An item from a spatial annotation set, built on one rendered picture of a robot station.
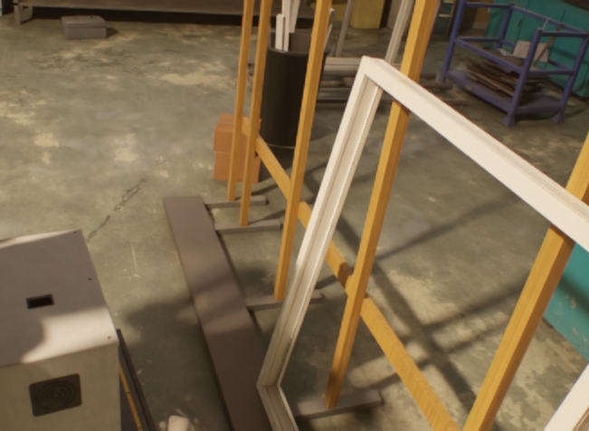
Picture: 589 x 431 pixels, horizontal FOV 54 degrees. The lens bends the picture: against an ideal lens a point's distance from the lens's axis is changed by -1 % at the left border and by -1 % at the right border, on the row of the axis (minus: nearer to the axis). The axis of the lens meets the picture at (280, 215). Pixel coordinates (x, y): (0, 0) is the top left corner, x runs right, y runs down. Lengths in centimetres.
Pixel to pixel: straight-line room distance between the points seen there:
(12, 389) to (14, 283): 33
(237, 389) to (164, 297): 74
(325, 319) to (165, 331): 80
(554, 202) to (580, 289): 201
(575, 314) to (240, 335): 166
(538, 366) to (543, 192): 204
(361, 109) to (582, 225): 92
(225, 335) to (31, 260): 116
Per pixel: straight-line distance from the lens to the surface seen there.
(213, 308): 292
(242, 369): 264
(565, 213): 122
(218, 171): 411
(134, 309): 300
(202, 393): 261
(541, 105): 659
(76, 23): 711
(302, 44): 494
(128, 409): 214
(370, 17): 911
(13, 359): 161
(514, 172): 131
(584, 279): 320
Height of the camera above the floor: 195
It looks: 31 degrees down
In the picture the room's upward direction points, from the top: 8 degrees clockwise
